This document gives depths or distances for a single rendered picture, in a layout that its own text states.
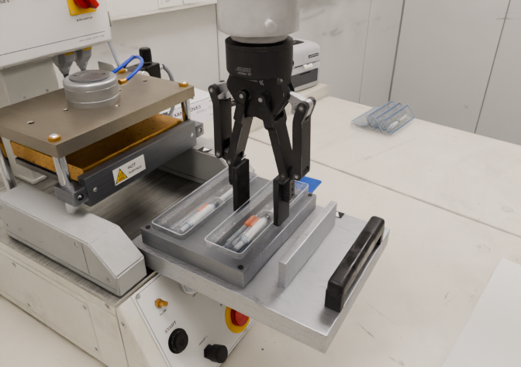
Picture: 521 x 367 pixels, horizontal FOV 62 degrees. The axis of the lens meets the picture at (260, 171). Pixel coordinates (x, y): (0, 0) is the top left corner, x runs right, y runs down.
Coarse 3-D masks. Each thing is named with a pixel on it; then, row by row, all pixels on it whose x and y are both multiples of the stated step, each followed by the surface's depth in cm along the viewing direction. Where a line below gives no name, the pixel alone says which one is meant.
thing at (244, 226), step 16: (272, 192) 62; (240, 208) 59; (256, 208) 59; (272, 208) 59; (224, 224) 56; (240, 224) 56; (256, 224) 56; (208, 240) 53; (224, 240) 53; (240, 240) 53
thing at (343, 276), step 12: (372, 216) 58; (372, 228) 56; (384, 228) 58; (360, 240) 53; (372, 240) 54; (348, 252) 52; (360, 252) 51; (348, 264) 50; (360, 264) 51; (336, 276) 48; (348, 276) 48; (336, 288) 47; (348, 288) 49; (336, 300) 48
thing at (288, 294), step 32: (320, 224) 57; (352, 224) 63; (160, 256) 57; (288, 256) 51; (320, 256) 57; (192, 288) 56; (224, 288) 52; (256, 288) 52; (288, 288) 52; (320, 288) 52; (352, 288) 52; (288, 320) 48; (320, 320) 48
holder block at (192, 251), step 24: (216, 216) 60; (288, 216) 60; (144, 240) 59; (168, 240) 56; (192, 240) 56; (264, 240) 56; (192, 264) 55; (216, 264) 52; (240, 264) 52; (264, 264) 55
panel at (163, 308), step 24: (144, 288) 59; (168, 288) 62; (144, 312) 58; (168, 312) 61; (192, 312) 64; (216, 312) 68; (168, 336) 61; (192, 336) 64; (216, 336) 67; (240, 336) 71; (168, 360) 60; (192, 360) 63
